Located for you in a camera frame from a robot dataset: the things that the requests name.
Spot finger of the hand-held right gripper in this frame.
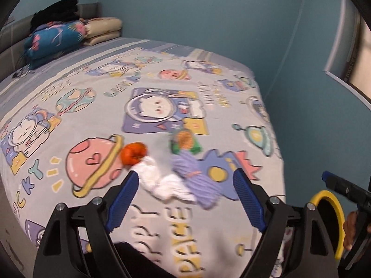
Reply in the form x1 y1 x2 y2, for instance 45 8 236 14
322 171 371 206

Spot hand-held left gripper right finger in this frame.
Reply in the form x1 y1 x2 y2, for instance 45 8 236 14
232 168 339 278

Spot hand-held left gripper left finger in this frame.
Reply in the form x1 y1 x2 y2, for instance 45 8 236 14
32 170 140 278

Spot yellow rimmed trash bin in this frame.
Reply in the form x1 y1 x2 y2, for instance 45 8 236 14
290 190 347 261

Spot person's right hand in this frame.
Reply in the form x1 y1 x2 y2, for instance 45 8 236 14
343 211 360 250

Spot crumpled white tissue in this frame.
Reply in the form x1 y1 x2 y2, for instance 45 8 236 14
132 156 198 203

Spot curled orange peel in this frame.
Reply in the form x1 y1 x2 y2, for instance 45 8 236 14
120 142 148 167

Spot fuzzy purple cloth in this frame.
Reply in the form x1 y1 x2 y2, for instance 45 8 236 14
171 151 225 210

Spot dark cloth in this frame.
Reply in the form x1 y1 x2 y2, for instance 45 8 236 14
114 242 171 278

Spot green label snack wrapper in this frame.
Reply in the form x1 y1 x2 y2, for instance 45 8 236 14
169 129 202 155

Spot cartoon printed bedsheet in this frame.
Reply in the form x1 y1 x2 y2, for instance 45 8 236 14
0 36 287 278

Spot brown door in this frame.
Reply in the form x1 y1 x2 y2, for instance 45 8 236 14
345 17 371 93

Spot folded beige quilt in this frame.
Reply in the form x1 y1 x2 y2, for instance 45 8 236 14
83 17 123 46

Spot folded blue floral quilt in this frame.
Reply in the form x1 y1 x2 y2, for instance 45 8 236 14
24 20 87 70

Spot black clothing pile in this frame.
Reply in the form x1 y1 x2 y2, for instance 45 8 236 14
30 0 79 29

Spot white door frame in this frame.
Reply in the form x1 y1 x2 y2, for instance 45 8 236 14
323 0 371 105

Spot thin black cable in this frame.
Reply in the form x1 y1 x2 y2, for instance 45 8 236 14
13 49 32 78

